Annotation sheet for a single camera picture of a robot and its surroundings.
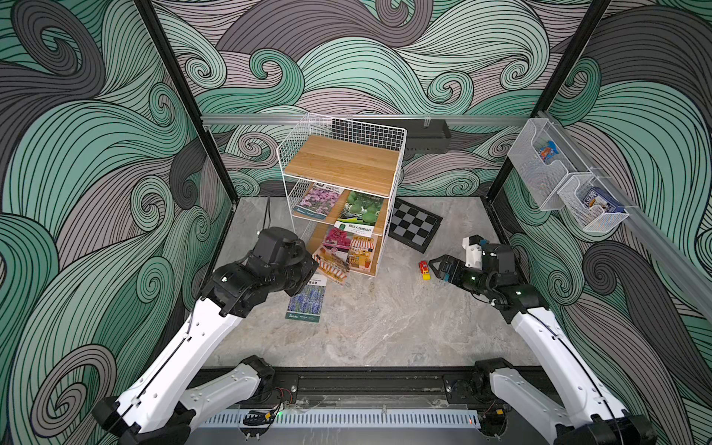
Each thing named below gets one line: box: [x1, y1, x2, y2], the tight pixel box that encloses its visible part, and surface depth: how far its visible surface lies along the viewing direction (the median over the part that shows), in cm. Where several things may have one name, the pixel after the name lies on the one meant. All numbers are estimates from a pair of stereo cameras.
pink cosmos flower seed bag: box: [292, 181, 346, 220], surface depth 87 cm
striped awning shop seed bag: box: [347, 235, 379, 277], surface depth 102 cm
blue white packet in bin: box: [582, 187, 627, 214], surface depth 67 cm
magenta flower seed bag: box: [322, 225, 352, 262], surface depth 105 cm
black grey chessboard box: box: [387, 196, 444, 255], surface depth 108 cm
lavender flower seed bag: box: [285, 274, 328, 323], surface depth 91 cm
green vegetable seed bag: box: [333, 189, 384, 239], surface depth 83 cm
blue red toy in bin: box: [539, 139, 560, 164], surface depth 85 cm
